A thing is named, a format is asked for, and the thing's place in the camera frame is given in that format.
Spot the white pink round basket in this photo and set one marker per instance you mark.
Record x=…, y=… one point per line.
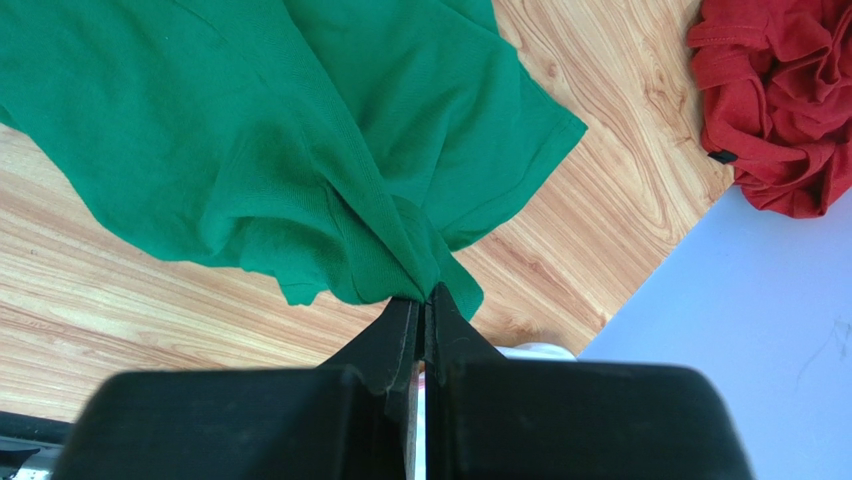
x=537, y=351

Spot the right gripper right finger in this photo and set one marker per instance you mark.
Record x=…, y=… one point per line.
x=490, y=417

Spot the green t shirt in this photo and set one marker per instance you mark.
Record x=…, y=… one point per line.
x=349, y=147

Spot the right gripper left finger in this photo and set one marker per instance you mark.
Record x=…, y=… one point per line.
x=352, y=417

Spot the red t shirt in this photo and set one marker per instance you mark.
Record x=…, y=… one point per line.
x=775, y=80

